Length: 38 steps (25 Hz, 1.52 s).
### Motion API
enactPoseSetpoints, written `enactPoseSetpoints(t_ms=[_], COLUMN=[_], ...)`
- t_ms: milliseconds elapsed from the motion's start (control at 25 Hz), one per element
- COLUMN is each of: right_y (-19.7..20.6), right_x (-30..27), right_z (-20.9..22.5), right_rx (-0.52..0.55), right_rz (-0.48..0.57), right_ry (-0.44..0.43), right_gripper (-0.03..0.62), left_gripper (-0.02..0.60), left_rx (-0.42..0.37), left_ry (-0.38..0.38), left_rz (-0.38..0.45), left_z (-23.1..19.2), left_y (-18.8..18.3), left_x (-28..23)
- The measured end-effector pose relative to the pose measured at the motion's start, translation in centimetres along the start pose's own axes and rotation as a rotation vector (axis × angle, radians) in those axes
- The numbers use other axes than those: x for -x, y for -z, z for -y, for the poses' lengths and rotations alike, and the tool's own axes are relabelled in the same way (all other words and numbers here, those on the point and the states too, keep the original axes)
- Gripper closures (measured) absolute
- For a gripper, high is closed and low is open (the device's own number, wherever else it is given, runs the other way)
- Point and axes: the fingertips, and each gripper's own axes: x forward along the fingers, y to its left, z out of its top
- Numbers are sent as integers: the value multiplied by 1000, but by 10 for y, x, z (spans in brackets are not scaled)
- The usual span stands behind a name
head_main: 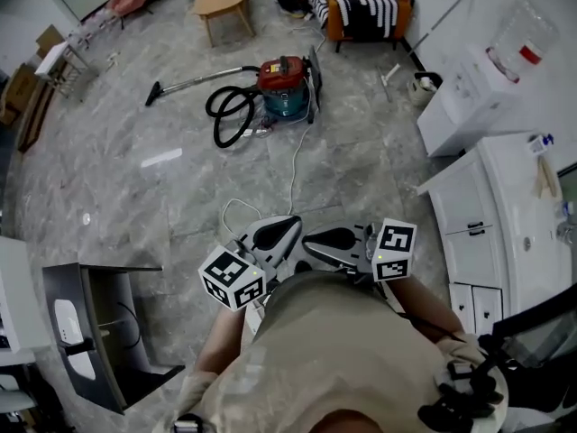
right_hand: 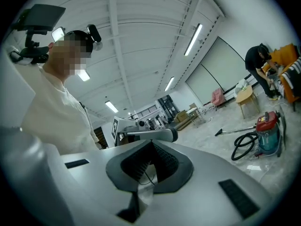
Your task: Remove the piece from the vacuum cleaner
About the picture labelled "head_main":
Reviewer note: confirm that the person in white shirt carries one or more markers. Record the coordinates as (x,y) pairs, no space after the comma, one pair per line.
(333,354)

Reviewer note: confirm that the clear plastic jug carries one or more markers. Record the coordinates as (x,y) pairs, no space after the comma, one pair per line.
(523,39)

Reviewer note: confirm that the chrome faucet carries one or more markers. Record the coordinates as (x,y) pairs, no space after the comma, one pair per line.
(567,233)

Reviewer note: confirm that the small metal side table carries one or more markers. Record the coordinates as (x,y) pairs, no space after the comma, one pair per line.
(63,66)

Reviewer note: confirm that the black white striped blanket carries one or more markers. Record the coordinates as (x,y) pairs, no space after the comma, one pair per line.
(367,16)

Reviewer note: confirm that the cardboard box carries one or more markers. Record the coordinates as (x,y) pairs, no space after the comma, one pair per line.
(49,39)

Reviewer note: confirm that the black body-worn harness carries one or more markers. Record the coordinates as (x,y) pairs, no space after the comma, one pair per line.
(460,404)

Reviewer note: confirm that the person's left forearm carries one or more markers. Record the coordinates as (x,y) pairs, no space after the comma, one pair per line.
(221,341)

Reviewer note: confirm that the white desk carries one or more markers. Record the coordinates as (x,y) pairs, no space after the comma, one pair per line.
(18,300)

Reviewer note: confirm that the person's right forearm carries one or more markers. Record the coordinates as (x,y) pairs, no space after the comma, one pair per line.
(424,309)

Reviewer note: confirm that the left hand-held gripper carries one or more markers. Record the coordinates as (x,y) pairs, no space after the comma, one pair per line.
(230,273)

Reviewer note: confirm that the white appliance box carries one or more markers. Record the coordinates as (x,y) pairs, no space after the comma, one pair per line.
(469,106)

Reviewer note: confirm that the white router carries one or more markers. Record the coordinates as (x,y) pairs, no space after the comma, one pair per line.
(72,336)

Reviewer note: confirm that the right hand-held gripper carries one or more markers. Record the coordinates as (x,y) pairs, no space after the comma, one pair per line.
(396,242)

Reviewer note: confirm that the orange sofa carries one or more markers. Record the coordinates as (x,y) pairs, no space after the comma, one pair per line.
(342,21)

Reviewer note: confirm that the white trash bin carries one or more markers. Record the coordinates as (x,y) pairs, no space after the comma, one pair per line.
(426,89)

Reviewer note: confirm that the clear water bottle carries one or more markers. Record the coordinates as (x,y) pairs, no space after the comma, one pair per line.
(567,209)

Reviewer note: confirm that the striped cushion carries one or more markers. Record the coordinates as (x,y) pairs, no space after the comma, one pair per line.
(315,7)

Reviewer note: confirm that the red vacuum cleaner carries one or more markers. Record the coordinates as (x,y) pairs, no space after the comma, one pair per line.
(284,84)

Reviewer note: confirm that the dark grey open cabinet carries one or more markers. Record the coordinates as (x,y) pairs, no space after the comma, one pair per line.
(112,323)

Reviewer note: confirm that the beige cloth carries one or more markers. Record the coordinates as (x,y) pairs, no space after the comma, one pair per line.
(547,178)

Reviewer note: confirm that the white vanity cabinet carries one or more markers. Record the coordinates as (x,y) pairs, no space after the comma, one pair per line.
(496,223)

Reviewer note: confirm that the metal vacuum wand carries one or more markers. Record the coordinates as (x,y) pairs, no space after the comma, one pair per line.
(198,80)

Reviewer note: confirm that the wooden crate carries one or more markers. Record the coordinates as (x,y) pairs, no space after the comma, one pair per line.
(22,106)

